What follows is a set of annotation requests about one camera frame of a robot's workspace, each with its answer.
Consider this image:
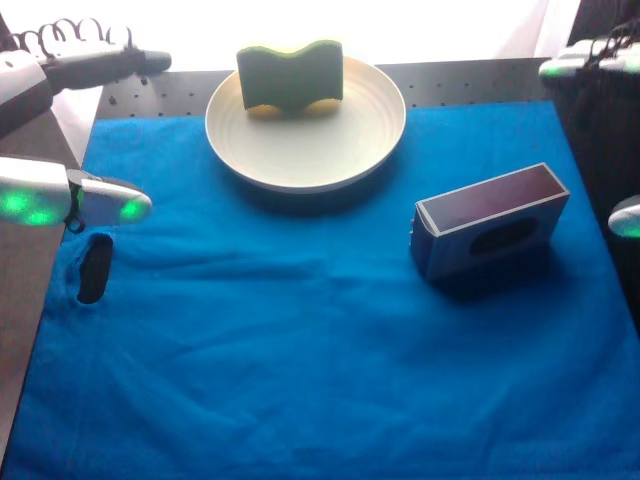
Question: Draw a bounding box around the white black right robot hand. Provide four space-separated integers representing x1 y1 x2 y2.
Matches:
538 17 640 80

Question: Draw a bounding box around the white round plate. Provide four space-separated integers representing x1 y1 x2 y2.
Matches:
204 53 407 195

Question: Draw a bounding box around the blue table cloth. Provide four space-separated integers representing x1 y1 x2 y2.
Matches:
0 101 640 480

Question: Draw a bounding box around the yellow green sponge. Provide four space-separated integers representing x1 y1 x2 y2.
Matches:
235 39 345 119

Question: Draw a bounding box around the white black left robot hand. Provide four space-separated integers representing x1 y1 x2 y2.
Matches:
0 16 173 140

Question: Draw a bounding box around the dark rectangular box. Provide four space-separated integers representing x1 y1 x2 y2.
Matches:
409 162 571 288

